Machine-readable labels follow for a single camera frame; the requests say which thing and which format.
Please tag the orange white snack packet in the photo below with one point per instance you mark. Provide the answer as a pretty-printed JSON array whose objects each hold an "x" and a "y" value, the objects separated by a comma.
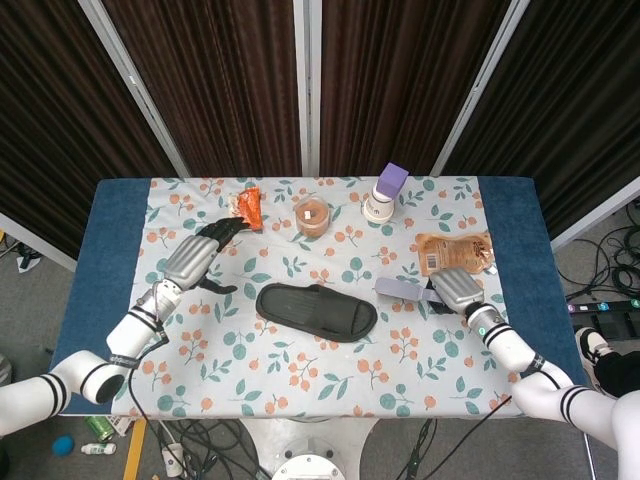
[{"x": 250, "y": 207}]

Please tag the small white bottle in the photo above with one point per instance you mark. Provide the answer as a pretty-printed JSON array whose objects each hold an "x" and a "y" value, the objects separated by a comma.
[{"x": 99, "y": 448}]

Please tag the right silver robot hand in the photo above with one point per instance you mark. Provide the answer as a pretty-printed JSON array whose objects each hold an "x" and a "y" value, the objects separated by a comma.
[{"x": 457, "y": 290}]

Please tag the person's black trouser leg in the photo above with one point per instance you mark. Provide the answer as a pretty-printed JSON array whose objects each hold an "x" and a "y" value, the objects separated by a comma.
[{"x": 620, "y": 367}]

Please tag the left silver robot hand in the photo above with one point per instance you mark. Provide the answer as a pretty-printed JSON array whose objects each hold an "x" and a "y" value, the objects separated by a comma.
[{"x": 190, "y": 262}]

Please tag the blue ball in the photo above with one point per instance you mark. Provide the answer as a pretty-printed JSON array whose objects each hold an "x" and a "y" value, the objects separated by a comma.
[{"x": 64, "y": 446}]

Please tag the white black sneaker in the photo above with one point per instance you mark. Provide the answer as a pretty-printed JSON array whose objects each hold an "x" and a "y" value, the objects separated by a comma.
[{"x": 590, "y": 347}]

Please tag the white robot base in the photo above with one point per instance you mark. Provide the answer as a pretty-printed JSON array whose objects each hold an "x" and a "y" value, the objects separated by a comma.
[{"x": 305, "y": 440}]

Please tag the crumpled white paper scrap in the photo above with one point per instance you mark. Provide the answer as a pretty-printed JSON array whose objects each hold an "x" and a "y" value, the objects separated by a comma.
[{"x": 27, "y": 262}]

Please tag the black power strip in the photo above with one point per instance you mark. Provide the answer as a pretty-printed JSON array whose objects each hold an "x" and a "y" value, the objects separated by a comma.
[{"x": 600, "y": 306}]

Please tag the blue table cover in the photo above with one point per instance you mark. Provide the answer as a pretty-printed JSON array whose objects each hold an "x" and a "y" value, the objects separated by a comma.
[{"x": 100, "y": 300}]

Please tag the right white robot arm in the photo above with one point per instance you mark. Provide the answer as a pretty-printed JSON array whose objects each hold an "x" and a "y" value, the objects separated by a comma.
[{"x": 505, "y": 340}]

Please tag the black rubber slipper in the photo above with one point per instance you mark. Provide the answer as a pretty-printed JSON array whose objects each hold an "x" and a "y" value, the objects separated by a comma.
[{"x": 310, "y": 310}]

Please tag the brown spout pouch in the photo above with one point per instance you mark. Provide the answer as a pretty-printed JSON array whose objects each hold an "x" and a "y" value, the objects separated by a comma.
[{"x": 450, "y": 252}]

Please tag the floral fruit print tablecloth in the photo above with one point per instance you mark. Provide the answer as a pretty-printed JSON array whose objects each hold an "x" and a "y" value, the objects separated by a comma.
[{"x": 320, "y": 380}]

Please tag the green drink can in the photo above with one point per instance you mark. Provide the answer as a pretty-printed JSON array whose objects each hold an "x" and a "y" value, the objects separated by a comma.
[{"x": 100, "y": 428}]

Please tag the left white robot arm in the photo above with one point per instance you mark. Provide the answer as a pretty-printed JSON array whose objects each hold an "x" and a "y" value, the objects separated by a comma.
[{"x": 130, "y": 335}]

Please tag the dark brown partition panel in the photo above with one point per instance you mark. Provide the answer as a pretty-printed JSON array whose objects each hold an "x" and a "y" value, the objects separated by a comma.
[
  {"x": 575, "y": 100},
  {"x": 210, "y": 90},
  {"x": 400, "y": 85},
  {"x": 50, "y": 125}
]

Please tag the white paper cup stack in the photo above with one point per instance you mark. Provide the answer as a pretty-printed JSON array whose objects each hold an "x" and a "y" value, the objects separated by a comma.
[{"x": 377, "y": 210}]

